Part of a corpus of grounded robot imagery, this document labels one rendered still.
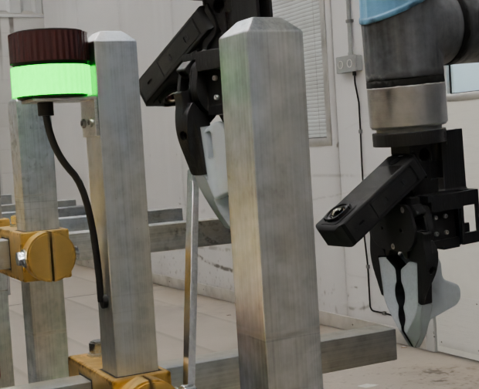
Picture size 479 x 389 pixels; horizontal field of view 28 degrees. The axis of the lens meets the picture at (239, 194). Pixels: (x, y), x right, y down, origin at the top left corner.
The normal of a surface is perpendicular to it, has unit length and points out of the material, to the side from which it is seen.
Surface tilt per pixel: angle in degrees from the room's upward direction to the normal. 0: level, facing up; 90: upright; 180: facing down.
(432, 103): 92
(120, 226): 90
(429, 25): 91
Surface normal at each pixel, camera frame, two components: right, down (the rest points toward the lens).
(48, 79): 0.11, 0.04
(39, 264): 0.45, 0.02
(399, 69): -0.28, 0.13
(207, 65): -0.68, 0.09
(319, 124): -0.88, 0.08
